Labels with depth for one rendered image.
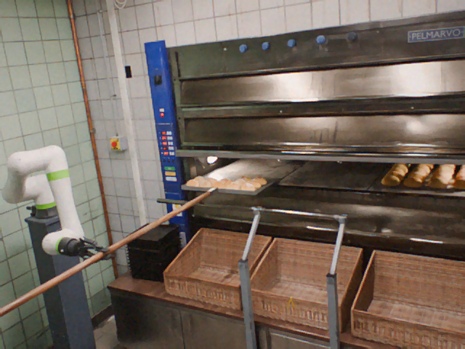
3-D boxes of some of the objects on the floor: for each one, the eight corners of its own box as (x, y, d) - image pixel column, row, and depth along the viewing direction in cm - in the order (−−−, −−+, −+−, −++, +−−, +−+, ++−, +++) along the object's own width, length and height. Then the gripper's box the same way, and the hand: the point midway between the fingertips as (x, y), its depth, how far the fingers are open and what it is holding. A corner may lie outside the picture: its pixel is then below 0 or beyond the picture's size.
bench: (166, 318, 382) (155, 252, 368) (527, 416, 253) (533, 318, 238) (118, 359, 337) (104, 286, 323) (529, 504, 207) (536, 390, 193)
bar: (182, 355, 334) (159, 197, 305) (365, 413, 266) (358, 214, 237) (154, 383, 308) (127, 213, 279) (349, 455, 240) (339, 238, 211)
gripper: (76, 229, 231) (111, 235, 219) (81, 259, 235) (116, 267, 223) (64, 235, 225) (99, 241, 213) (70, 265, 229) (105, 273, 217)
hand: (103, 253), depth 220 cm, fingers closed on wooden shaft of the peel, 3 cm apart
